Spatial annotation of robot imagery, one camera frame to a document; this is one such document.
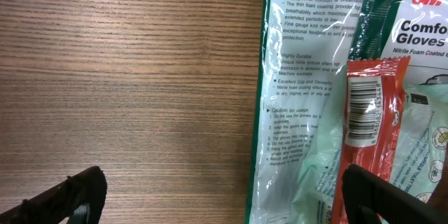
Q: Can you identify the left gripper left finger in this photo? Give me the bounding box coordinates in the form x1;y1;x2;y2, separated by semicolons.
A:
1;166;107;224

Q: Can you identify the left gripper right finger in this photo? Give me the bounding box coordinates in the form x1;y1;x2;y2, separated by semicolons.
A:
342;164;447;224

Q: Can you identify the red sachet packet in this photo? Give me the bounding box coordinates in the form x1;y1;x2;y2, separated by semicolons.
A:
330;56;410;224

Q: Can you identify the green 3M gloves package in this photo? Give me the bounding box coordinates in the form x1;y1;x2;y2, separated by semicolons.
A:
245;0;447;223

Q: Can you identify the person's fingertip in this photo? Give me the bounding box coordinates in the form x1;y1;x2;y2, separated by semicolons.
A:
428;153;448;214

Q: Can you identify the pale green wipes packet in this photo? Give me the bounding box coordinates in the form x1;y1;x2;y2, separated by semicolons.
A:
389;84;447;203

